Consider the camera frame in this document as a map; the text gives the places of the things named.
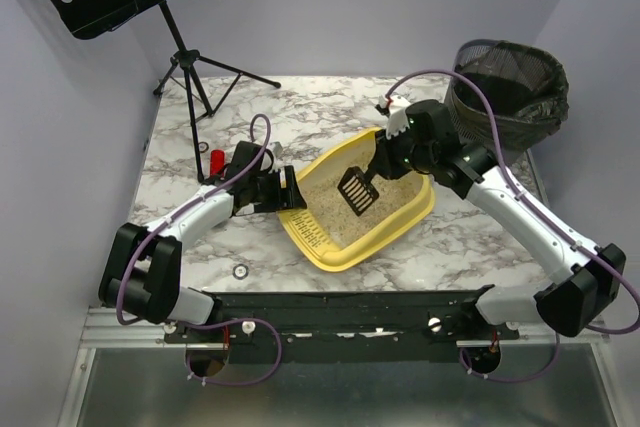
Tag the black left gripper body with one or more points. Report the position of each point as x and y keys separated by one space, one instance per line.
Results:
x=282 y=192

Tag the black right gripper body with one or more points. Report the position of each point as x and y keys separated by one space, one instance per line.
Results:
x=382 y=159

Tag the yellow plastic litter box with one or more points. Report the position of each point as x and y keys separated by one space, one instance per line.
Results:
x=318 y=247

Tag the black slotted litter scoop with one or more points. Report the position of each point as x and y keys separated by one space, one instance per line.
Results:
x=357 y=189

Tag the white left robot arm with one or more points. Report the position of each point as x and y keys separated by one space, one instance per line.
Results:
x=143 y=269

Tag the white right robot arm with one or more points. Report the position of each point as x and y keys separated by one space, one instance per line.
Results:
x=583 y=278

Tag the beige cat litter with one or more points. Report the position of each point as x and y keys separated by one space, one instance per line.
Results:
x=319 y=189

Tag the red cylinder tool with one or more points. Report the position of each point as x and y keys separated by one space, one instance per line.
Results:
x=217 y=162

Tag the round marker front left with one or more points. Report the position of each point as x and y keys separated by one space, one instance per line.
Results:
x=240 y=271

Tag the grey ribbed trash can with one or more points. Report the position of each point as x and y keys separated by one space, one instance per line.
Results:
x=466 y=108

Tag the black trash bag liner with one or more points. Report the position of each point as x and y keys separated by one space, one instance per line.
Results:
x=527 y=89

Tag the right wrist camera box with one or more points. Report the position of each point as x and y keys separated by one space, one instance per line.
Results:
x=394 y=108

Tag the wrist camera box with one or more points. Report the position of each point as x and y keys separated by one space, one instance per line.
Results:
x=276 y=148
x=394 y=108

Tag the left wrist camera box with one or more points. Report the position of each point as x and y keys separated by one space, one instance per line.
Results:
x=276 y=148

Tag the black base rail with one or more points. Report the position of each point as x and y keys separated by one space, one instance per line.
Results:
x=344 y=327

